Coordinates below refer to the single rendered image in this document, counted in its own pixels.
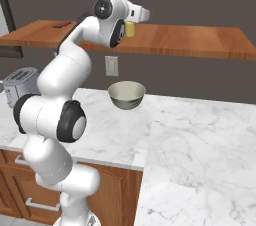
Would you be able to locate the pale green bowl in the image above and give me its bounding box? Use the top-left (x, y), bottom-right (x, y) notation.
top-left (107, 80), bottom-right (147, 111)

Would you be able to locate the wooden drawer front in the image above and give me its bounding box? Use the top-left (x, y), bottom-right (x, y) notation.
top-left (0, 164), bottom-right (65, 224)
top-left (0, 149), bottom-right (34, 173)

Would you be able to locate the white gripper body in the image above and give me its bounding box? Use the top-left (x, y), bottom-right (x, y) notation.
top-left (139, 6), bottom-right (151, 23)

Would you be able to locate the yellow mustard bottle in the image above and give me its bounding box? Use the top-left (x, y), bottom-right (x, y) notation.
top-left (124, 20), bottom-right (137, 39)

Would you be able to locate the silver drawer handle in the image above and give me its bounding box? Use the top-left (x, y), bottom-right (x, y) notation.
top-left (14, 154), bottom-right (32, 167)
top-left (25, 197), bottom-right (62, 213)

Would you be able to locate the white wall outlet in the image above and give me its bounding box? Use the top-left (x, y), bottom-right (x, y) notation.
top-left (104, 55), bottom-right (120, 78)

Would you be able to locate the wooden shelf board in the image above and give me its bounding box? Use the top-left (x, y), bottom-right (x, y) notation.
top-left (0, 19), bottom-right (256, 62)

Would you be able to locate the dark window frame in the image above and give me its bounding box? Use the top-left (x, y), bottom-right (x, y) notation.
top-left (0, 0), bottom-right (25, 60)

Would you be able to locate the silver toaster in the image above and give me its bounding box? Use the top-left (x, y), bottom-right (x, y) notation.
top-left (2, 66), bottom-right (42, 109)

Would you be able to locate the wooden cabinet door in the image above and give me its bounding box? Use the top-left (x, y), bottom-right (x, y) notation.
top-left (77, 162), bottom-right (144, 226)

